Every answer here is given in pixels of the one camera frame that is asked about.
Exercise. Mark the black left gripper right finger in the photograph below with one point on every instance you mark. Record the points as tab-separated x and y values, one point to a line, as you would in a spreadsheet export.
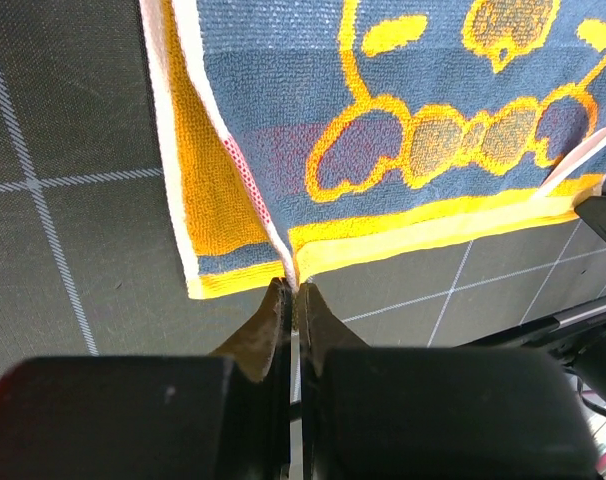
432	413

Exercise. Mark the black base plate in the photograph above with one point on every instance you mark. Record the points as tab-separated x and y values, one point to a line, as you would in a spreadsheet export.
575	338

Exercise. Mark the yellow printed towel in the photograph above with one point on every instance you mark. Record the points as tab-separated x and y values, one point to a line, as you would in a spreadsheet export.
300	137

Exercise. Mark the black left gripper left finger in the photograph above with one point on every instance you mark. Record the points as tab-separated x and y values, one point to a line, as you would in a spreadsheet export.
223	415

